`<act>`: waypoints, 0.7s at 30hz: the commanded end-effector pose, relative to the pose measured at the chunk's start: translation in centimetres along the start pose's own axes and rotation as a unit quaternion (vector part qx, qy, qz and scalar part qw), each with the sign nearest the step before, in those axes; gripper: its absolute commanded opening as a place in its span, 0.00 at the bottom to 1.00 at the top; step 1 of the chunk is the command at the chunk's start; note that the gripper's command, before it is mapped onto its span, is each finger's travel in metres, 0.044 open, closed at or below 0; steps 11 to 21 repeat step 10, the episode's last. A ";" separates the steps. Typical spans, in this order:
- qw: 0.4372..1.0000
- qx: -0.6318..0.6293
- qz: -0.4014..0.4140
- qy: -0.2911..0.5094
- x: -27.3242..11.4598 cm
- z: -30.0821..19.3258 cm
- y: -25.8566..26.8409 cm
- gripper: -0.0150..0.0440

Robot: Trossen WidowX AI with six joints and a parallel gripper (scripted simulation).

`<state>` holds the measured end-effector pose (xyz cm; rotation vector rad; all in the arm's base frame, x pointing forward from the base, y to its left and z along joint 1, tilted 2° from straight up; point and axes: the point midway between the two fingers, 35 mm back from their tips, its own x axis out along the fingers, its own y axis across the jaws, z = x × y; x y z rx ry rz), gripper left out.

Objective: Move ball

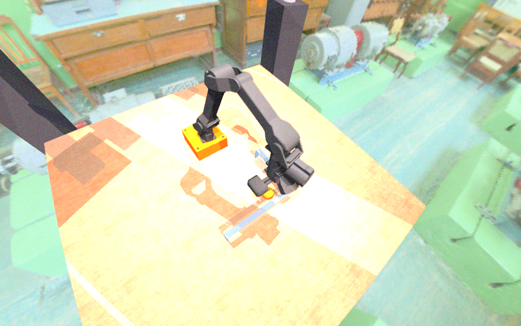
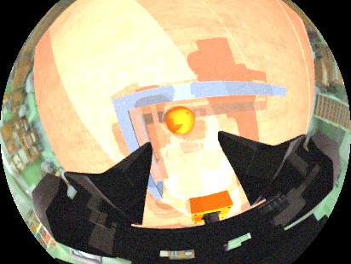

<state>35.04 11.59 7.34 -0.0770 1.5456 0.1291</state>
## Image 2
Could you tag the translucent yellow ball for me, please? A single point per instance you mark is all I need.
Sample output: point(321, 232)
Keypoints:
point(188, 126)

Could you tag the orange ball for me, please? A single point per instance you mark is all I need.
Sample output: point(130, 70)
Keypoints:
point(176, 117)

